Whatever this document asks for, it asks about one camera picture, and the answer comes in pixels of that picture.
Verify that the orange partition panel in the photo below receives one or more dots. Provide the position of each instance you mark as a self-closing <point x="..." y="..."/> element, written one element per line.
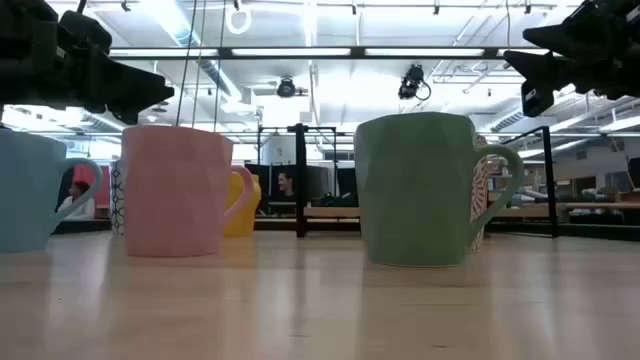
<point x="100" y="185"/>

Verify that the round black ceiling device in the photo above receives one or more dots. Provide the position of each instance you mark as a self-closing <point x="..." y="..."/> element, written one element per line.
<point x="286" y="88"/>

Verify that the person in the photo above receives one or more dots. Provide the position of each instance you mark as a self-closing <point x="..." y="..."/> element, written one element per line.
<point x="286" y="186"/>
<point x="77" y="202"/>

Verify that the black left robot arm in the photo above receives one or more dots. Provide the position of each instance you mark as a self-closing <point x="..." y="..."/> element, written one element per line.
<point x="25" y="50"/>

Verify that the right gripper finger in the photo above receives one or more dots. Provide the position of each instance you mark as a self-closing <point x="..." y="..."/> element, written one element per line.
<point x="555" y="37"/>
<point x="537" y="80"/>

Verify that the yellow mug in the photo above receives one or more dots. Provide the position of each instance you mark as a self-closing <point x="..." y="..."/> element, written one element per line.
<point x="248" y="220"/>

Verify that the green mug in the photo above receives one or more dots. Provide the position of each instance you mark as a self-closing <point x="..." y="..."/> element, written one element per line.
<point x="415" y="190"/>

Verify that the black ceiling camera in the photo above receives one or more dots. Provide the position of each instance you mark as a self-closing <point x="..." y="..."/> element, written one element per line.
<point x="411" y="82"/>

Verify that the white mug coral pattern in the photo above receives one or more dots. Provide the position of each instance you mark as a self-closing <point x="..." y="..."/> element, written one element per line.
<point x="479" y="190"/>

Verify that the black overhead frame beam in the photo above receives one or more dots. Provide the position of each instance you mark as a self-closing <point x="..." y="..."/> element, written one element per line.
<point x="357" y="51"/>

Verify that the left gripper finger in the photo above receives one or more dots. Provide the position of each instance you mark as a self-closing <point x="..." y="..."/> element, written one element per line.
<point x="125" y="115"/>
<point x="135" y="85"/>

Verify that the pink mug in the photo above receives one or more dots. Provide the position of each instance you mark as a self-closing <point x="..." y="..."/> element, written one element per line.
<point x="175" y="190"/>

